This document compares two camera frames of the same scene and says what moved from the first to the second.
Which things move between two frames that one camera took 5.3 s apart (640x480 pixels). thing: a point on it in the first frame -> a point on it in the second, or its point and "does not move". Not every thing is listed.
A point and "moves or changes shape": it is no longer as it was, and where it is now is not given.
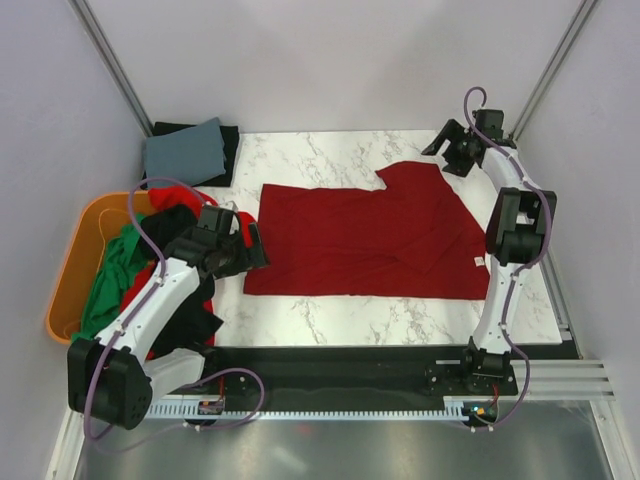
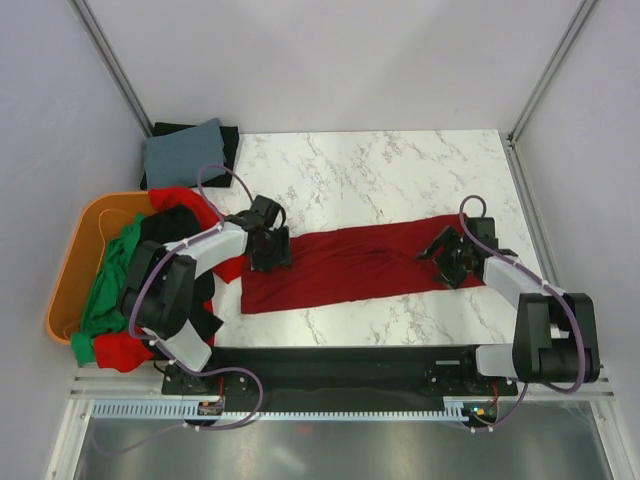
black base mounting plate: [367, 373] does not move
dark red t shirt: [417, 238] moves or changes shape
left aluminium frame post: [113, 65] does not move
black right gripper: [451, 131] -> [446, 237]
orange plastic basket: [100, 214] does not move
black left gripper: [256, 255] -> [281, 256]
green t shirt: [121, 257] does not move
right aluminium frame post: [558, 58] does not move
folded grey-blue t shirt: [192, 155] does not move
